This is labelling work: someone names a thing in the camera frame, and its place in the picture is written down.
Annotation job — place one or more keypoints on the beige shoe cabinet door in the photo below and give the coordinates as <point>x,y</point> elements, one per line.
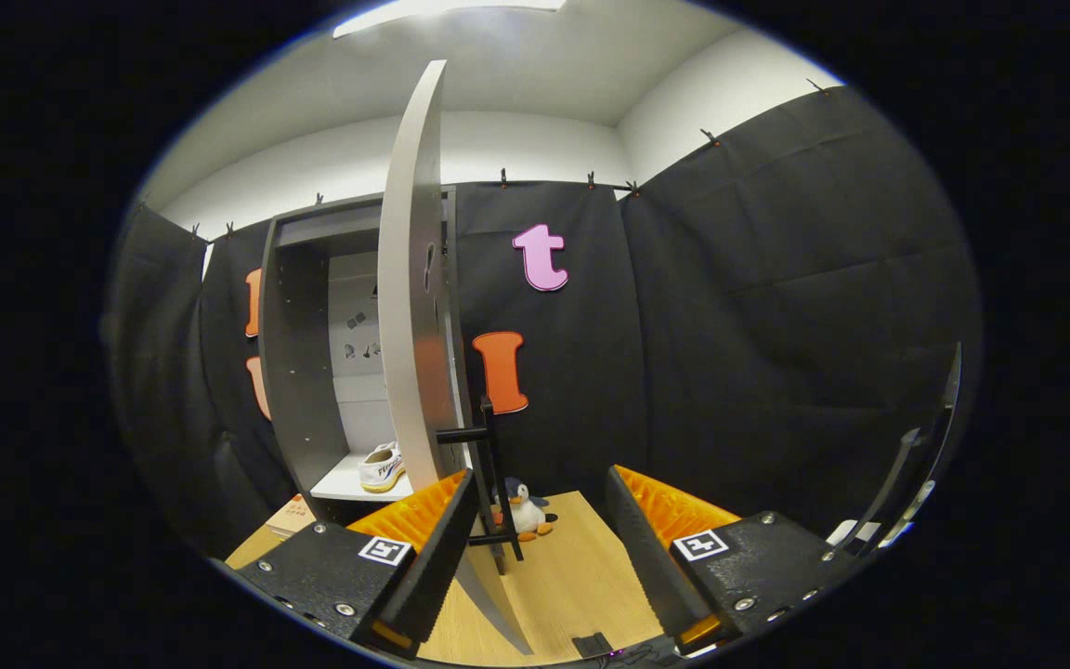
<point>410,325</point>

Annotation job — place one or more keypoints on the black metal stand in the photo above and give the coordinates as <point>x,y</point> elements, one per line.
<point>906,465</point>

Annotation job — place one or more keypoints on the wide ceiling light panel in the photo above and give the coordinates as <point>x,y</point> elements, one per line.
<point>442,11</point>

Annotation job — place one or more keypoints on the white canvas shoe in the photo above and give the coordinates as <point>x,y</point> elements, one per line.
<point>382,467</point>

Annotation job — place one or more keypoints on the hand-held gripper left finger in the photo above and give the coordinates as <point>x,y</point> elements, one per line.
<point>433,557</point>

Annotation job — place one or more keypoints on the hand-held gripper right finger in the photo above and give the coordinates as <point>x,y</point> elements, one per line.
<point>651,557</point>

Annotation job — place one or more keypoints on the penguin plush toy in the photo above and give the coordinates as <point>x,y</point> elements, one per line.
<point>526,516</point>

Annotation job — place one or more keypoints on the black backdrop cloth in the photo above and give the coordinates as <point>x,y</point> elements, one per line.
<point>776,307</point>

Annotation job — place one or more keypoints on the grey shoe cabinet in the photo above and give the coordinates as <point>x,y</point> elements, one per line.
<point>298,372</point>

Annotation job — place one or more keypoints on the stack of books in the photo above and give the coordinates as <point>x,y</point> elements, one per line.
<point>289,518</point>

